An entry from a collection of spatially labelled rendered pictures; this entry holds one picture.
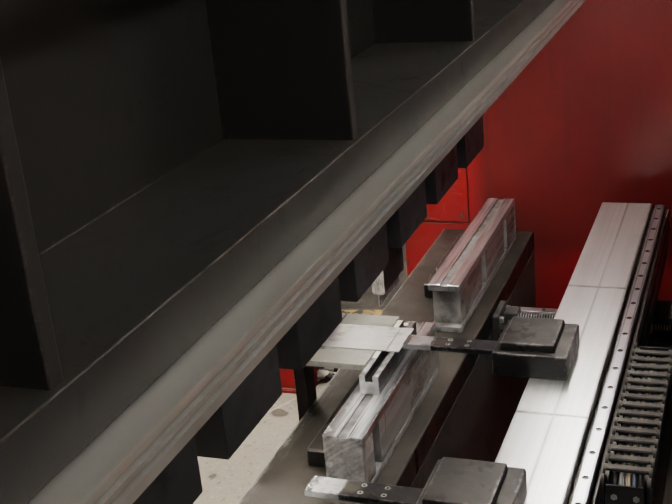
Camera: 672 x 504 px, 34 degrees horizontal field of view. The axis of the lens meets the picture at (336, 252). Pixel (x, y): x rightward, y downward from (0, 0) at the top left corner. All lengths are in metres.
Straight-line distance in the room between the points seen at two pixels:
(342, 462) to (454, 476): 0.29
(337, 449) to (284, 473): 0.13
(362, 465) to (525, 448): 0.24
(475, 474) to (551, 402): 0.29
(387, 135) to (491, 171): 1.55
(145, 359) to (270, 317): 0.11
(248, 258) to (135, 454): 0.20
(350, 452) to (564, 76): 1.14
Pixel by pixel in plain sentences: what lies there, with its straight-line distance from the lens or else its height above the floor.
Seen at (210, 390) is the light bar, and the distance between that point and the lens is 0.63.
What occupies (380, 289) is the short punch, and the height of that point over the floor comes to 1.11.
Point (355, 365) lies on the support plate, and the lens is 1.70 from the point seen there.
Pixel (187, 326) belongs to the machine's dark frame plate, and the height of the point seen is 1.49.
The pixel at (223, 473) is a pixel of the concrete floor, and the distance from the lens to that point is 3.42.
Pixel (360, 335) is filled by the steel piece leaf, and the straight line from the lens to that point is 1.79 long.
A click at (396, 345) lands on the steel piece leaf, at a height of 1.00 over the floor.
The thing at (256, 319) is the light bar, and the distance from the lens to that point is 0.69.
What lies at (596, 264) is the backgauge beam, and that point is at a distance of 2.07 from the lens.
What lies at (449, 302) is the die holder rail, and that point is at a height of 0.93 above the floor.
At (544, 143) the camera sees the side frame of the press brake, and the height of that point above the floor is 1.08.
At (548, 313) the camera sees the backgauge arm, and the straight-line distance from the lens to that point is 2.19.
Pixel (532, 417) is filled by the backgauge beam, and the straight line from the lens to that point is 1.57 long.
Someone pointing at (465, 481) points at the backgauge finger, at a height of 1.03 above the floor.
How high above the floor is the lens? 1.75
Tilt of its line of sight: 20 degrees down
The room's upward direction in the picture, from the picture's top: 5 degrees counter-clockwise
